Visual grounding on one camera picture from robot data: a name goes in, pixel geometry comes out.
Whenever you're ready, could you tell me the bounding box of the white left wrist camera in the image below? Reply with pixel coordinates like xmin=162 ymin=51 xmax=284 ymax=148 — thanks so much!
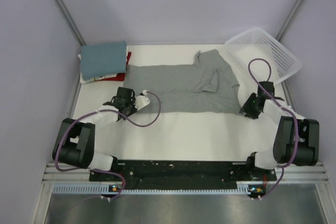
xmin=134 ymin=90 xmax=150 ymax=111

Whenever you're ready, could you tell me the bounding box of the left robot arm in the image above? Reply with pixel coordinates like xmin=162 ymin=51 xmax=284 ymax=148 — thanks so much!
xmin=52 ymin=88 xmax=136 ymax=180

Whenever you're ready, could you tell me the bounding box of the grey t-shirt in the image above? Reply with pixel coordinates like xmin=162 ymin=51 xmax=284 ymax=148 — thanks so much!
xmin=123 ymin=49 xmax=241 ymax=114

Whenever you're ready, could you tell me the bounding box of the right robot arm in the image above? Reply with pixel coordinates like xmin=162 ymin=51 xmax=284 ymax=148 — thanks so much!
xmin=240 ymin=81 xmax=320 ymax=180

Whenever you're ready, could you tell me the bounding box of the left corner aluminium post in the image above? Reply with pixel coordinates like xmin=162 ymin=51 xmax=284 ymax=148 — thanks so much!
xmin=54 ymin=0 xmax=86 ymax=46

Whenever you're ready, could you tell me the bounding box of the right corner aluminium post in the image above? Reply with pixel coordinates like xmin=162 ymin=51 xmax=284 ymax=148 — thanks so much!
xmin=276 ymin=0 xmax=306 ymax=41

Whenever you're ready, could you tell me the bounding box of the folded blue t-shirt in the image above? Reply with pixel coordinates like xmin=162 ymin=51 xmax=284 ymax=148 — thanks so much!
xmin=80 ymin=41 xmax=127 ymax=81

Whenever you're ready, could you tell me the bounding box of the slotted cable duct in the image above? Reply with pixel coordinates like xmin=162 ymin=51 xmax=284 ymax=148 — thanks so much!
xmin=53 ymin=183 xmax=265 ymax=195

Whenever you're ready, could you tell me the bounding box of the white plastic basket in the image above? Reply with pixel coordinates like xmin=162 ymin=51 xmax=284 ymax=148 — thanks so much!
xmin=225 ymin=27 xmax=302 ymax=84

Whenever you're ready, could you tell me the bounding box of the folded red t-shirt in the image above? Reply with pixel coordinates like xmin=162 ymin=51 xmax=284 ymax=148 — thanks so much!
xmin=100 ymin=51 xmax=132 ymax=82

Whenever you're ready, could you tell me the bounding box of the corner aluminium post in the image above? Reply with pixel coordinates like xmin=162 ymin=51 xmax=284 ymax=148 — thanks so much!
xmin=276 ymin=0 xmax=306 ymax=41
xmin=54 ymin=0 xmax=86 ymax=46

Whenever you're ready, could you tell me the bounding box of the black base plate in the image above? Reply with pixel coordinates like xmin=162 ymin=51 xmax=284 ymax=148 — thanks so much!
xmin=89 ymin=158 xmax=277 ymax=190

